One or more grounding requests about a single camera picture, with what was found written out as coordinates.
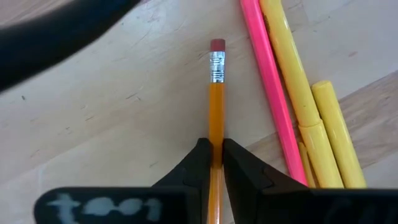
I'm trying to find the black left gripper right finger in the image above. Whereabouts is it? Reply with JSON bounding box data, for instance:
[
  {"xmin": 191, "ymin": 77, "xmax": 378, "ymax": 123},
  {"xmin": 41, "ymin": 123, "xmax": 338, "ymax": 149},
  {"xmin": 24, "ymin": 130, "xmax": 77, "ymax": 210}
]
[{"xmin": 222, "ymin": 138, "xmax": 312, "ymax": 224}]

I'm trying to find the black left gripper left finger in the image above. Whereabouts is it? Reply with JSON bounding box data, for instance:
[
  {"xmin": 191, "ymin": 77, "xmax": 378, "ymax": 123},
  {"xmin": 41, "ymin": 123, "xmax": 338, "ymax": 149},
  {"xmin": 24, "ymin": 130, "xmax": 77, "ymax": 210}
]
[{"xmin": 152, "ymin": 138, "xmax": 214, "ymax": 224}]

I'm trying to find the orange pencil silver ferrule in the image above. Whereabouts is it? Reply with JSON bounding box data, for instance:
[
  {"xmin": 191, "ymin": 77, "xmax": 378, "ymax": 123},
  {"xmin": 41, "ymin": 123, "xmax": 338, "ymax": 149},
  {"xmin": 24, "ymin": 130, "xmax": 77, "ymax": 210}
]
[{"xmin": 206, "ymin": 39, "xmax": 226, "ymax": 224}]

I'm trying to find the pink pencil blue end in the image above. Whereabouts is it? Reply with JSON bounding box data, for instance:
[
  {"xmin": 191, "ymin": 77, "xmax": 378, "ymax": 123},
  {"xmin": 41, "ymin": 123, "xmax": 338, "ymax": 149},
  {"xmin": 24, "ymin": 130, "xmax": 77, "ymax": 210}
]
[{"xmin": 239, "ymin": 0, "xmax": 308, "ymax": 187}]

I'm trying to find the yellow highlighter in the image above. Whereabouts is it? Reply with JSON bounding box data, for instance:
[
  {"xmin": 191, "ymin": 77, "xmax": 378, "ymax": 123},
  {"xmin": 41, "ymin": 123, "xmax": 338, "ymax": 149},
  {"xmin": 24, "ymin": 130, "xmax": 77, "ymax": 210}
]
[
  {"xmin": 311, "ymin": 80, "xmax": 368, "ymax": 189},
  {"xmin": 258, "ymin": 0, "xmax": 345, "ymax": 189}
]

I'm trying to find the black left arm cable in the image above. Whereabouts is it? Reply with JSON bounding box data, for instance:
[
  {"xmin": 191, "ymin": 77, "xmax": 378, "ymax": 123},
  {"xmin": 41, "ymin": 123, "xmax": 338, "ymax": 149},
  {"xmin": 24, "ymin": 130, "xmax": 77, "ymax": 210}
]
[{"xmin": 0, "ymin": 0, "xmax": 141, "ymax": 91}]

